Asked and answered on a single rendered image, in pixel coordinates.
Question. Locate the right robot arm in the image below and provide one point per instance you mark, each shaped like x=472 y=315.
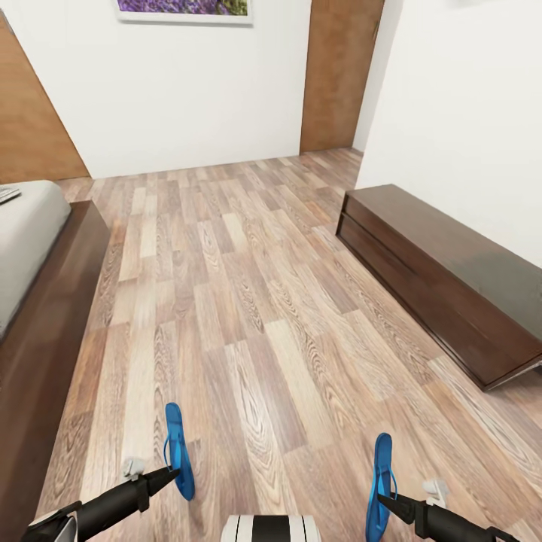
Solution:
x=435 y=521

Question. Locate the sandal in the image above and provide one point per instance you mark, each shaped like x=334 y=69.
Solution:
x=377 y=513
x=178 y=453

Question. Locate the bench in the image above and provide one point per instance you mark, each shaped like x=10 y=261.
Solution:
x=481 y=303

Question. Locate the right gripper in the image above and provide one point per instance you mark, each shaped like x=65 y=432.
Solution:
x=432 y=521

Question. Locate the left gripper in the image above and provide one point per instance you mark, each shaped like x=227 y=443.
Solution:
x=125 y=499

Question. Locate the robot trunk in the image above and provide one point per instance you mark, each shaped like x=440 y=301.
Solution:
x=271 y=528

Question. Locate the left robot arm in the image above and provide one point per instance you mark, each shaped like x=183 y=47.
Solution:
x=103 y=512

